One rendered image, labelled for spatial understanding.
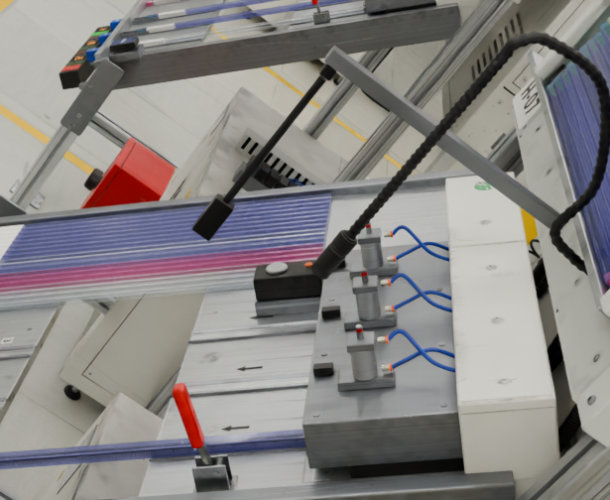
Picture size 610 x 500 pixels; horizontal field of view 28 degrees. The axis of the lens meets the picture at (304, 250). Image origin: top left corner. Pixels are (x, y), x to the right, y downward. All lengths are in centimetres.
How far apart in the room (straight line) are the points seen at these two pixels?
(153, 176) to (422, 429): 111
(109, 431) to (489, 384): 85
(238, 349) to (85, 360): 146
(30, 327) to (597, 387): 72
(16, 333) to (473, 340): 58
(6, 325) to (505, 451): 67
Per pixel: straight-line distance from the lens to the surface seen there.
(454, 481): 106
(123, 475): 176
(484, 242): 130
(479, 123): 245
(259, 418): 121
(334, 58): 117
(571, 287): 114
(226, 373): 129
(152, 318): 269
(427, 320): 120
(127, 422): 184
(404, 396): 109
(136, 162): 210
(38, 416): 279
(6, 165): 351
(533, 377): 106
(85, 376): 280
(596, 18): 149
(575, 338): 107
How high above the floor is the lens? 166
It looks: 23 degrees down
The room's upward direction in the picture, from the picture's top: 40 degrees clockwise
